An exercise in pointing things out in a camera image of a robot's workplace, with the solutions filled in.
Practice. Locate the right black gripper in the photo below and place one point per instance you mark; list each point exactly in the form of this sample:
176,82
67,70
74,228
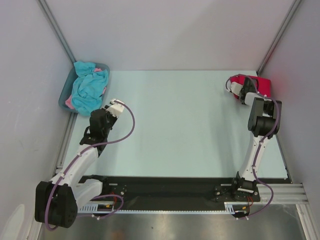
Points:
249,85

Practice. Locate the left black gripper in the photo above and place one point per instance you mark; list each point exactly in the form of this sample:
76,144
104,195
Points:
114,118

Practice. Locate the red t shirt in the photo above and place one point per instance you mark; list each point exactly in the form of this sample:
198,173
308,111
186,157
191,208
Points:
262,85

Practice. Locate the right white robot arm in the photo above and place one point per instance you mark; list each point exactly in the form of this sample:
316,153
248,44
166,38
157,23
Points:
263,123

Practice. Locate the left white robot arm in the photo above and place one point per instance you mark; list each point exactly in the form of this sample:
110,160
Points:
57,201

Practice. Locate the cyan t shirt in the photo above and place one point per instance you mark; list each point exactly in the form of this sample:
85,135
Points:
87,87

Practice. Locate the grey plastic bin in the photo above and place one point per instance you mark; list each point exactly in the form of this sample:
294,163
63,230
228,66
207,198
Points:
68,86

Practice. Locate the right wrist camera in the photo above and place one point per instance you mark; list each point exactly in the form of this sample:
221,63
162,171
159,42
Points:
234,88

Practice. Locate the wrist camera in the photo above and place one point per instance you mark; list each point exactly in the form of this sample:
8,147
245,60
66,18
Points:
234,88
116,107

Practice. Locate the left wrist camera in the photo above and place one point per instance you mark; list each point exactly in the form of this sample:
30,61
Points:
116,107

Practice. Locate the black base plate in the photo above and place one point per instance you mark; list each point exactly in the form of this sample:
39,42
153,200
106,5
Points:
174,193

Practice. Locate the aluminium frame rail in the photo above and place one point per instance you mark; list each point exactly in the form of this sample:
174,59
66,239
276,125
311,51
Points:
279,193

